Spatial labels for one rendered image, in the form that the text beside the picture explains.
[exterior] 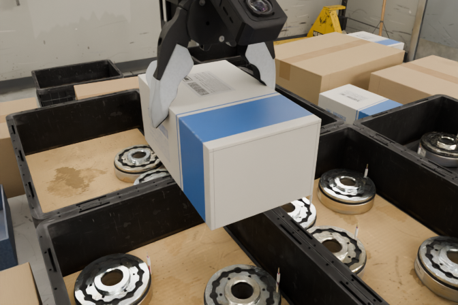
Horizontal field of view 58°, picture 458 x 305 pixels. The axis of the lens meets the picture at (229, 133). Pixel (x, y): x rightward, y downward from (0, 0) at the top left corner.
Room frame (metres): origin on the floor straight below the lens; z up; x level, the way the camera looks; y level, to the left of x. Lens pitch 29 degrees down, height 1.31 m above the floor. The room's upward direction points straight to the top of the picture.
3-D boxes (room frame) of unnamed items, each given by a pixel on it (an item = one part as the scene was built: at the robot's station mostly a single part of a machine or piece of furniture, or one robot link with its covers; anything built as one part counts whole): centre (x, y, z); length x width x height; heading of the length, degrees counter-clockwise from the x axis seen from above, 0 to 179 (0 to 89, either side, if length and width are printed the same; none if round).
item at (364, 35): (1.54, -0.54, 0.83); 0.20 x 0.12 x 0.09; 31
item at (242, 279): (0.38, -0.02, 0.86); 0.05 x 0.05 x 0.01
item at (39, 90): (1.95, 0.76, 0.37); 0.40 x 0.30 x 0.45; 118
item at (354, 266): (0.46, -0.15, 0.86); 0.10 x 0.10 x 0.01
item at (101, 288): (0.40, 0.16, 0.86); 0.05 x 0.05 x 0.01
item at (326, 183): (0.63, -0.22, 0.86); 0.10 x 0.10 x 0.01
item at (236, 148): (0.41, 0.01, 1.09); 0.20 x 0.12 x 0.09; 28
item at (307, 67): (1.33, -0.34, 0.80); 0.40 x 0.30 x 0.20; 126
